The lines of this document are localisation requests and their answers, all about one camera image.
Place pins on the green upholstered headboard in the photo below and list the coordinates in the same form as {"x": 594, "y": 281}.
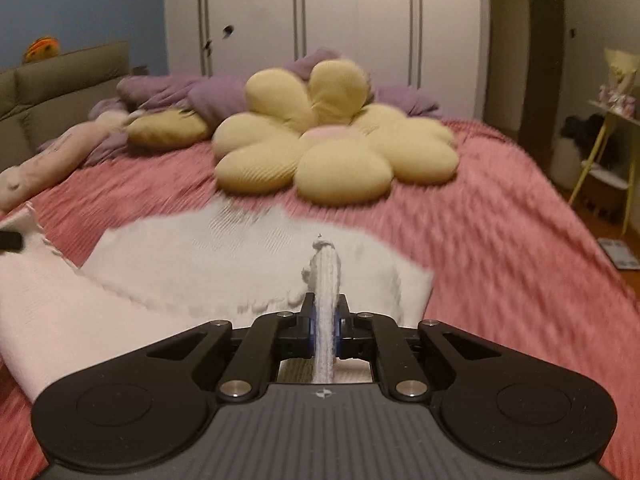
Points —
{"x": 55, "y": 90}

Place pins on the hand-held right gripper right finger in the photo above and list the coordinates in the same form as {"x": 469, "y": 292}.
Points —
{"x": 350, "y": 327}

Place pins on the white wardrobe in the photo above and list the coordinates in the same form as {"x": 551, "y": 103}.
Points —
{"x": 330, "y": 15}

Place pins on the flat floor scale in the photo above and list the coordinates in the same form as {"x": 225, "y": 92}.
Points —
{"x": 622, "y": 254}

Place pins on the long pink plush toy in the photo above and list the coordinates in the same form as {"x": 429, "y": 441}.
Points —
{"x": 55, "y": 157}

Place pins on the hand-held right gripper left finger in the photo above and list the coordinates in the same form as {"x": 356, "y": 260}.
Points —
{"x": 300, "y": 327}

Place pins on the yellow side table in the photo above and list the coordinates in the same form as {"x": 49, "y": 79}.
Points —
{"x": 607, "y": 150}

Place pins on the purple duvet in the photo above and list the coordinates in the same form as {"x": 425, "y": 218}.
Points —
{"x": 200, "y": 92}

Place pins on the yellow flower-shaped pillow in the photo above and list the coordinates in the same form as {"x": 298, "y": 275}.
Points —
{"x": 330, "y": 140}

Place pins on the white bin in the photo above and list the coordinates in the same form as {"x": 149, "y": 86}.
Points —
{"x": 570, "y": 160}

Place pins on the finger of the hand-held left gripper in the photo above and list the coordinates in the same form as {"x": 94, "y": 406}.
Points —
{"x": 11, "y": 241}

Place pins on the wrapped flower bouquet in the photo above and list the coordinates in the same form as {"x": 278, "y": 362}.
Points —
{"x": 620, "y": 80}

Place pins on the yellow leaf-shaped pillow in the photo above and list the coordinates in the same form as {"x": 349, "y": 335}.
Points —
{"x": 167, "y": 127}

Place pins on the white knit sweater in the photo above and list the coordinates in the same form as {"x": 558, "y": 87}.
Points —
{"x": 200, "y": 265}

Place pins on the pink ribbed blanket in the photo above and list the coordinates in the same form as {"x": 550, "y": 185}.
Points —
{"x": 500, "y": 240}

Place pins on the black bag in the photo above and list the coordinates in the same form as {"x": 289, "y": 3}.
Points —
{"x": 582, "y": 127}

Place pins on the orange plush toy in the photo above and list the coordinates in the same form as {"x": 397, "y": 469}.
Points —
{"x": 42, "y": 50}

